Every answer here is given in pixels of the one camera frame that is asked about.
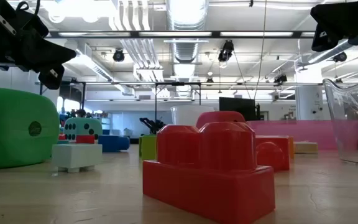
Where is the green foam die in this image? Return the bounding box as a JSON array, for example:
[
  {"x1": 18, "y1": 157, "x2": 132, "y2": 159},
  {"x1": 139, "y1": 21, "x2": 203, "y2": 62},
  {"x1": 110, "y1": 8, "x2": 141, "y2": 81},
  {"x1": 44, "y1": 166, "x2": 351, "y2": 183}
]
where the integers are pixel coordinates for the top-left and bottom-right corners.
[{"x1": 0, "y1": 86, "x2": 60, "y2": 171}]

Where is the small red toy block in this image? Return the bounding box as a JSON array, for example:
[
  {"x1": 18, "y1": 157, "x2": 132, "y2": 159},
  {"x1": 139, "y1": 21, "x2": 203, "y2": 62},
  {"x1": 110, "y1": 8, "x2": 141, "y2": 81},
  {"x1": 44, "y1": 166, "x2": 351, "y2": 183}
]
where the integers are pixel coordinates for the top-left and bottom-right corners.
[{"x1": 75, "y1": 134, "x2": 96, "y2": 145}]

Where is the blue toy block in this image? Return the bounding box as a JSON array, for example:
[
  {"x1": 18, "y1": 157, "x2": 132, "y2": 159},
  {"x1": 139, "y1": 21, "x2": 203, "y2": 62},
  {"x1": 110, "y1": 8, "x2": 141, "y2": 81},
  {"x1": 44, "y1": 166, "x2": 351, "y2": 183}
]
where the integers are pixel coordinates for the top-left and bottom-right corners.
[{"x1": 98, "y1": 134, "x2": 131, "y2": 153}]

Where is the clear plastic tray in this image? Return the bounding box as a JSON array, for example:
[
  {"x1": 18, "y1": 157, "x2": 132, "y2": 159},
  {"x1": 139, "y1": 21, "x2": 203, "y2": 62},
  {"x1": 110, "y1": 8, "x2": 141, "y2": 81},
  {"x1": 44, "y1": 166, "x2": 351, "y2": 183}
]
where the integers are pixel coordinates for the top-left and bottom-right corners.
[{"x1": 323, "y1": 77, "x2": 358, "y2": 167}]

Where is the orange slanted toy block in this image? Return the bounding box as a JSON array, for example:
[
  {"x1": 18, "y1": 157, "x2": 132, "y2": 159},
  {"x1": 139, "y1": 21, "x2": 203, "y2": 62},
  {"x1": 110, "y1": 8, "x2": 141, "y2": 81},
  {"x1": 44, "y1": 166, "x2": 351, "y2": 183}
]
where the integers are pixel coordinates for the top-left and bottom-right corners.
[{"x1": 288, "y1": 136, "x2": 295, "y2": 159}]

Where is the teal foam die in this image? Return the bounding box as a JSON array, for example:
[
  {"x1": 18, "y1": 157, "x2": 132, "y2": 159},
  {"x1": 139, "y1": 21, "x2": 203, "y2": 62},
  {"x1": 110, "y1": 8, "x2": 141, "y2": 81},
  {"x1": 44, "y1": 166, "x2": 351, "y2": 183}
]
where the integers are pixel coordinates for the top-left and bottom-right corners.
[{"x1": 63, "y1": 117, "x2": 103, "y2": 141}]

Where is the white round column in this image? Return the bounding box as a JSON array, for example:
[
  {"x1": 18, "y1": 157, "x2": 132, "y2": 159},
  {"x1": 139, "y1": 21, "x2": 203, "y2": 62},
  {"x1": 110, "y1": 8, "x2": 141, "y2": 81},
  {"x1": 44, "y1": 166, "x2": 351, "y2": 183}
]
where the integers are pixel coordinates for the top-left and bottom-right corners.
[{"x1": 295, "y1": 70, "x2": 325, "y2": 121}]

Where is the pale teal toy cube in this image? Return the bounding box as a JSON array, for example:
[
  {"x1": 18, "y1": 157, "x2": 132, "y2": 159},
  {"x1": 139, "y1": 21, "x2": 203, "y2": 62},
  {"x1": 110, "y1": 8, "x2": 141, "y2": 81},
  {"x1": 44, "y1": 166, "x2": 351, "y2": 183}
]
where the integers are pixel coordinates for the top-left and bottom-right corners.
[{"x1": 51, "y1": 143, "x2": 103, "y2": 174}]

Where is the pink plastic tray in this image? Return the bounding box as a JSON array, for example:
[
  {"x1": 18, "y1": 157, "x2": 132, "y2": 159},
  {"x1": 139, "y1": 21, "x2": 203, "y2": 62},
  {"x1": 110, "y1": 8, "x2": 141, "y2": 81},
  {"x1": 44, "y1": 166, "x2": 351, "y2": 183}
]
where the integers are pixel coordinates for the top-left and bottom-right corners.
[{"x1": 246, "y1": 119, "x2": 358, "y2": 151}]

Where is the black light bar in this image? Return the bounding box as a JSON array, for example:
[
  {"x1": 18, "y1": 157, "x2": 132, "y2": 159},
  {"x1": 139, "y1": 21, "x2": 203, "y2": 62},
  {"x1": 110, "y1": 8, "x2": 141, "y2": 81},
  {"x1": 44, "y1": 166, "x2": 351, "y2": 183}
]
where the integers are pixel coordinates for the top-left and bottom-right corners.
[{"x1": 45, "y1": 30, "x2": 316, "y2": 39}]

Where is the pale yellow flat block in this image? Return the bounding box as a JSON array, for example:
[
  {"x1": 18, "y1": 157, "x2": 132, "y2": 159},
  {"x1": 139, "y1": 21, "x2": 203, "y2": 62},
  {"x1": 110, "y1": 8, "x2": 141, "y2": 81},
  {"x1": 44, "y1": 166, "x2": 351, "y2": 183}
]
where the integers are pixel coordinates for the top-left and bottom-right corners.
[{"x1": 293, "y1": 141, "x2": 319, "y2": 154}]

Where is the black computer monitor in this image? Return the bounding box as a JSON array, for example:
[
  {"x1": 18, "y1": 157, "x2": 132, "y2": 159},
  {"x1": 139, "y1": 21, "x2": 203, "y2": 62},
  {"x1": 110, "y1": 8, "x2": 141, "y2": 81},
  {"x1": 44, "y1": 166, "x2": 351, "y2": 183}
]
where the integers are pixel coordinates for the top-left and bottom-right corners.
[{"x1": 218, "y1": 96, "x2": 257, "y2": 122}]

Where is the lime green toy cube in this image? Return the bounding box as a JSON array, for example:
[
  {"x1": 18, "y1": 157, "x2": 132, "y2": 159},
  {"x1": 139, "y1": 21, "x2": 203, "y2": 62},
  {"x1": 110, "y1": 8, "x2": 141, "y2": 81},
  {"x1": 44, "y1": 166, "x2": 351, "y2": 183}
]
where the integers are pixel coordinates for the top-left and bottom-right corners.
[{"x1": 138, "y1": 134, "x2": 158, "y2": 162}]

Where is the red foam die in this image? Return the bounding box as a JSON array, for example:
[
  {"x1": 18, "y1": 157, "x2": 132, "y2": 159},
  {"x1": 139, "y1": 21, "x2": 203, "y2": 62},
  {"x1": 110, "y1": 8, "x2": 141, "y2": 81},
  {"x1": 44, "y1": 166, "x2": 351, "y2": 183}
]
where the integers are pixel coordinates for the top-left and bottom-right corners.
[{"x1": 195, "y1": 110, "x2": 247, "y2": 130}]

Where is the white cup with face print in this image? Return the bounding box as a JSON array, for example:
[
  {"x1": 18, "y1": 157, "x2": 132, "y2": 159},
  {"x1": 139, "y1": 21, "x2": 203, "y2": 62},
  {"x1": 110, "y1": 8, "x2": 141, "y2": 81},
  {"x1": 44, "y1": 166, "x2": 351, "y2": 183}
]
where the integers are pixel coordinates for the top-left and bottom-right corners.
[{"x1": 170, "y1": 105, "x2": 216, "y2": 127}]

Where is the black frame stand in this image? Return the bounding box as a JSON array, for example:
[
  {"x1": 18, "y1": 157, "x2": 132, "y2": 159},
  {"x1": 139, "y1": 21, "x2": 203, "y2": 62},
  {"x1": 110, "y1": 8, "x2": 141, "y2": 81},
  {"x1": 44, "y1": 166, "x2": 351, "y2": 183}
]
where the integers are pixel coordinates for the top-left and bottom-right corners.
[
  {"x1": 154, "y1": 82, "x2": 202, "y2": 125},
  {"x1": 39, "y1": 81, "x2": 86, "y2": 110}
]

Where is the silver ventilation duct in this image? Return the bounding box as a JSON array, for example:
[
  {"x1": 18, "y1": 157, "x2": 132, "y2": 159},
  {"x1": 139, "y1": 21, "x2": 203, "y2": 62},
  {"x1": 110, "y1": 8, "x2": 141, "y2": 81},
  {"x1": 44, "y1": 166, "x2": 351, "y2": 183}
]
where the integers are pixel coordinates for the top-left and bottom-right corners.
[{"x1": 165, "y1": 0, "x2": 210, "y2": 98}]

